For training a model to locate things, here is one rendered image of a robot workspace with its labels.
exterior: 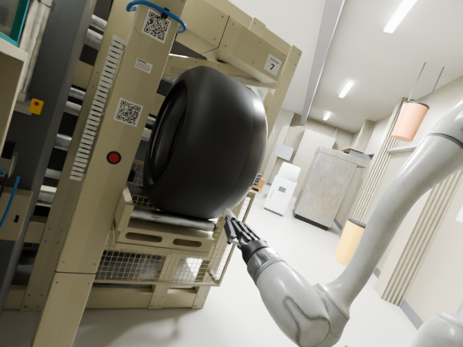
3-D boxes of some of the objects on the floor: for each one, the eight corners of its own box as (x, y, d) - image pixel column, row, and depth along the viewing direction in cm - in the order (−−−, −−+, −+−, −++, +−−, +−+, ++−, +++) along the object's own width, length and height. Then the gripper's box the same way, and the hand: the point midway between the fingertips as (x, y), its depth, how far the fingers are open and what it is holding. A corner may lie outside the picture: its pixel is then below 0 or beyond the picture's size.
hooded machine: (284, 217, 641) (304, 169, 627) (262, 208, 651) (281, 160, 637) (284, 213, 708) (302, 169, 695) (264, 204, 719) (281, 160, 705)
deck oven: (337, 236, 667) (369, 162, 645) (291, 217, 691) (321, 144, 669) (328, 223, 820) (354, 162, 798) (291, 208, 844) (315, 149, 823)
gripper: (286, 250, 68) (246, 205, 88) (247, 245, 61) (213, 197, 81) (273, 273, 70) (236, 224, 90) (233, 270, 63) (203, 217, 83)
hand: (229, 217), depth 83 cm, fingers closed
